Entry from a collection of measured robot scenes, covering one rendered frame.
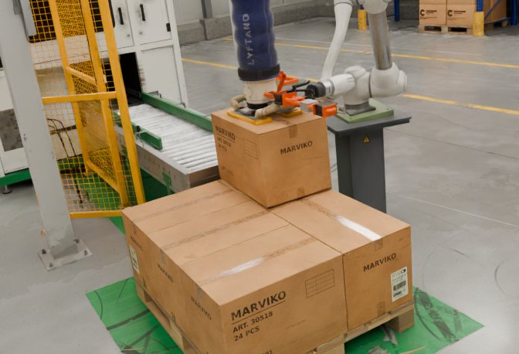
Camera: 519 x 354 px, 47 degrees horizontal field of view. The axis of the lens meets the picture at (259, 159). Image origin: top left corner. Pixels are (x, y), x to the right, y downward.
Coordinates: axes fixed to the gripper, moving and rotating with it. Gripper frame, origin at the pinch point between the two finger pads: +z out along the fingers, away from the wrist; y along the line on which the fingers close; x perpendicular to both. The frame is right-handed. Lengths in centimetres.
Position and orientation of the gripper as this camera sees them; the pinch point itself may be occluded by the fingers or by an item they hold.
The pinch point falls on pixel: (287, 98)
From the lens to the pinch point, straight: 303.1
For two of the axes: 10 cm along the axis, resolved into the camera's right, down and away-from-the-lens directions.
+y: 1.1, 9.4, 3.3
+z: -8.5, 2.6, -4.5
